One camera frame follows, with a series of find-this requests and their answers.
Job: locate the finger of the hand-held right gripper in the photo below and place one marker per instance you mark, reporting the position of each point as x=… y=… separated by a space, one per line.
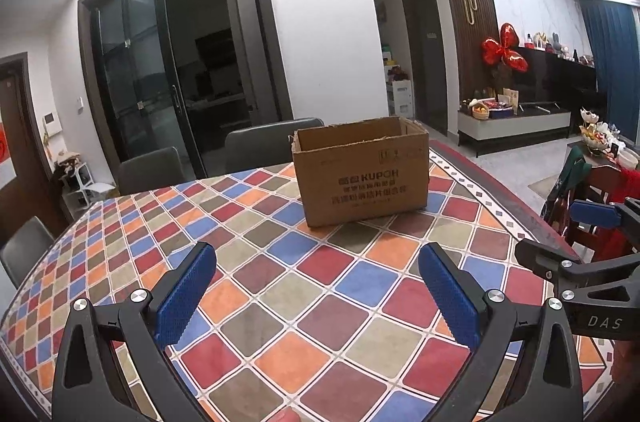
x=545 y=259
x=595 y=213

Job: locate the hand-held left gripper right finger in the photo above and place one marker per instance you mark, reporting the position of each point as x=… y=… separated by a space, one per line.
x=450 y=302

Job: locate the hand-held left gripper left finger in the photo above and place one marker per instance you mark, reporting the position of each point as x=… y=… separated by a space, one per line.
x=185 y=297

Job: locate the cardboard box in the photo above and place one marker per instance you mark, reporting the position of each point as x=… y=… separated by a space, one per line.
x=360 y=187

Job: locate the wooden chair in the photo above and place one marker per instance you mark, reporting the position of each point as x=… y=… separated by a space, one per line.
x=602 y=182

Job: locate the green garment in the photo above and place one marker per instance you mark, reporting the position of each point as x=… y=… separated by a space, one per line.
x=570 y=182

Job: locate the white tiered fruit stand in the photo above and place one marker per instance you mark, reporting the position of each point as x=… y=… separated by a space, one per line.
x=594 y=132

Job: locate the white low cabinet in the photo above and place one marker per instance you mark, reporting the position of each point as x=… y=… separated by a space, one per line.
x=515 y=128

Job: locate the grey chair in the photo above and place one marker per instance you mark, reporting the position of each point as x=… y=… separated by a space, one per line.
x=25 y=247
x=265 y=145
x=150 y=172

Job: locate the checkered tablecloth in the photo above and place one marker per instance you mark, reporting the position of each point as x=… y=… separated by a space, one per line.
x=320 y=262

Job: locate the fruit basket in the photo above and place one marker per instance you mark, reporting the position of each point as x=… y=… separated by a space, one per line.
x=480 y=111

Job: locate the blue curtain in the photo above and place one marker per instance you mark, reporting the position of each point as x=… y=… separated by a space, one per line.
x=610 y=47

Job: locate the red bow balloon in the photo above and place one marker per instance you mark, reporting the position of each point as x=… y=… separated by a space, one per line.
x=505 y=52

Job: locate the white storage drawer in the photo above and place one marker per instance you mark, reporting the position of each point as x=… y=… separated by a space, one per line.
x=402 y=100

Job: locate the brown wooden door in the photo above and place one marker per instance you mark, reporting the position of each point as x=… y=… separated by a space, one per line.
x=25 y=137

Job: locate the dark hallway door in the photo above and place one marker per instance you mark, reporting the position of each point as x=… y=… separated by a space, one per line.
x=425 y=52

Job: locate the glass sliding door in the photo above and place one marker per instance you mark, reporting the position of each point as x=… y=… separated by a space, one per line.
x=140 y=67

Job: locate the red door poster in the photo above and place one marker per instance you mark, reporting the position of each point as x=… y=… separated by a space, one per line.
x=3 y=147

